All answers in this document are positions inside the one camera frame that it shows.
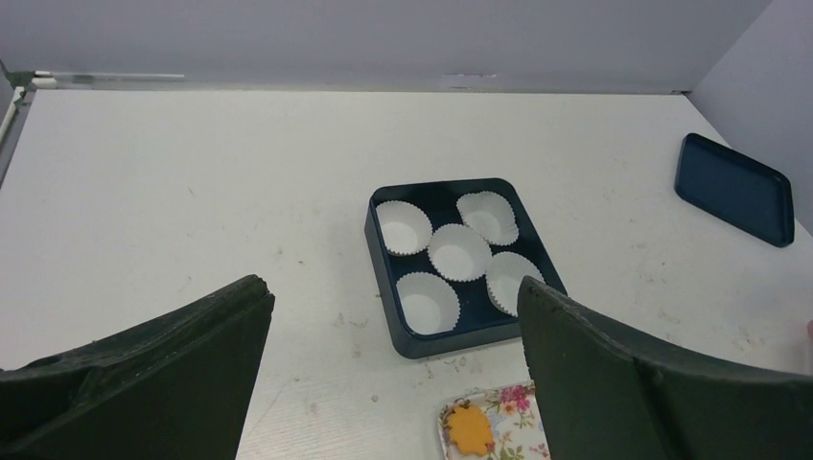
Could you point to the floral rectangular tray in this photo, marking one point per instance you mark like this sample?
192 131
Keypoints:
515 421

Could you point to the white paper cup front-right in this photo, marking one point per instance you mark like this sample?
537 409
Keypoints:
504 276

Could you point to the white paper cup back-right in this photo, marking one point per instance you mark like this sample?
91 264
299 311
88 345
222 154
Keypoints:
490 215

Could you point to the dark blue box lid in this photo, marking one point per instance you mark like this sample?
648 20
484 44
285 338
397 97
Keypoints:
737 189

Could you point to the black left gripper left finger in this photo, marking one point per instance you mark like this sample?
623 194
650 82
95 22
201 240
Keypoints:
175 387

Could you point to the orange flower cookie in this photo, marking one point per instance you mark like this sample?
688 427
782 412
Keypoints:
470 430

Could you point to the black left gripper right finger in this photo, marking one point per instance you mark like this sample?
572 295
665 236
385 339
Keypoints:
606 390

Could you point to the dark blue square box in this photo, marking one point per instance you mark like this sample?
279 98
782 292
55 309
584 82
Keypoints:
480 323

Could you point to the white paper cup front-left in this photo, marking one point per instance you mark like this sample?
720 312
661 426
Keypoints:
429 304

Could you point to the white paper cup back-left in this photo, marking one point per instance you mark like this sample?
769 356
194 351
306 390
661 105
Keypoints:
406 229

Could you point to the white paper cup centre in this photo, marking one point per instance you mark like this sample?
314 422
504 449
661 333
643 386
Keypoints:
458 253

